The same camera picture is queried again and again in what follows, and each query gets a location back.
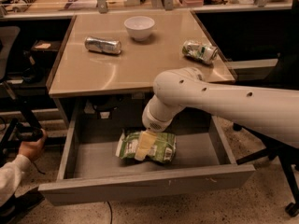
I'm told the black office chair right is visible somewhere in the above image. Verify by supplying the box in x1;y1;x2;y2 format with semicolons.
233;121;299;218

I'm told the grey office chair left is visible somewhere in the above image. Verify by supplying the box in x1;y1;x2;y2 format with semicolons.
0;25;26;154

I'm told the green jalapeno chip bag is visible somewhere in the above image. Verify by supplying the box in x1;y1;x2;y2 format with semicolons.
115;131;177;163

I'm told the green and white can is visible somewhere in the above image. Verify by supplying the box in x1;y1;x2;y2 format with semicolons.
182;40;218;65

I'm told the black handheld controller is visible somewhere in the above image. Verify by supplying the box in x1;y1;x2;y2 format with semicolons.
15;122;43;142

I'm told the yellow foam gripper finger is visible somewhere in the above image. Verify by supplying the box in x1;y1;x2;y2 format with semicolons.
135;131;157;161

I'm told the person's hand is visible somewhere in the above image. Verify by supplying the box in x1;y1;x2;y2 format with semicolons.
18;129;48;162

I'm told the silver soda can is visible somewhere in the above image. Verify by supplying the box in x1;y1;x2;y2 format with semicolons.
84;36;121;55

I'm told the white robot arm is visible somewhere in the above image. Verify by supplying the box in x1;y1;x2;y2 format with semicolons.
142;67;299;148

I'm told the white ceramic bowl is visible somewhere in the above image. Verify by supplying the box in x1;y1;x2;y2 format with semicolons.
124;16;155;41

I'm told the grey open drawer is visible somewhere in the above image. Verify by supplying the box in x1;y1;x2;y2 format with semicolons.
39;107;255;205

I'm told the black floor cable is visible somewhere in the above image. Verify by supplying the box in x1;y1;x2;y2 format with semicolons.
106;201;114;224

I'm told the grey counter cabinet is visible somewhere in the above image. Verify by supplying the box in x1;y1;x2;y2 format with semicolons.
47;9;235;122

